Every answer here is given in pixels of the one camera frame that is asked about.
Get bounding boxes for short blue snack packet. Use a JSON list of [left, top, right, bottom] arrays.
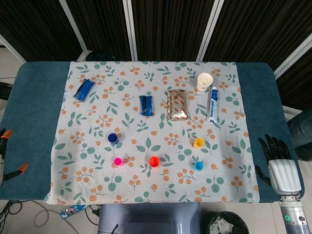
[[139, 95, 155, 117]]

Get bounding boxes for long blue snack packet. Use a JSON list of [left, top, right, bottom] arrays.
[[73, 78, 95, 102]]

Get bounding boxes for colourful wrapper on floor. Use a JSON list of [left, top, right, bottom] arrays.
[[60, 204, 89, 219]]

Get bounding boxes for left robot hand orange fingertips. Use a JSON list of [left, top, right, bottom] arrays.
[[0, 128, 29, 187]]

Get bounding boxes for black floor cable bundle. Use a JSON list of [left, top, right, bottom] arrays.
[[0, 199, 23, 234]]

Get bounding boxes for teal table cover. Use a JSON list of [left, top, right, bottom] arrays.
[[0, 61, 305, 203]]

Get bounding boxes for blue-grey robot torso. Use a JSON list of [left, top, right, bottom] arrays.
[[97, 202, 202, 234]]

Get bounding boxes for white blue toothpaste tube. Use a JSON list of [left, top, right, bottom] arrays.
[[206, 86, 219, 122]]

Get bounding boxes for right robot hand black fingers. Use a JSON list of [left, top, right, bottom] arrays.
[[255, 133, 302, 196]]

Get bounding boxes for grey floor cable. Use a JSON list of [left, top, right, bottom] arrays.
[[21, 200, 78, 234]]

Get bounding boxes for dark bag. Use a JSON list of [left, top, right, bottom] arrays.
[[85, 50, 117, 62]]

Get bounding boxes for black trash bin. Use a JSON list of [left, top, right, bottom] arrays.
[[202, 211, 250, 234]]

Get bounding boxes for white paper cup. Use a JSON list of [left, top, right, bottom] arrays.
[[196, 72, 214, 93]]

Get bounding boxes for white metal frame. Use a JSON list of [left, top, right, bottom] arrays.
[[282, 105, 304, 118]]

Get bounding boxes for floral print tablecloth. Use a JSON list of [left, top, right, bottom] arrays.
[[43, 60, 259, 205]]

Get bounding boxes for black power cable plug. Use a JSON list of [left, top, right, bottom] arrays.
[[84, 204, 101, 226]]

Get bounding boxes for gold foil snack package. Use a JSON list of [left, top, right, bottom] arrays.
[[166, 89, 190, 121]]

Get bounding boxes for black device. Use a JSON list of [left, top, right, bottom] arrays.
[[0, 81, 13, 100]]

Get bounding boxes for dark folding screen white frame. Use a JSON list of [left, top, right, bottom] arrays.
[[0, 0, 312, 115]]

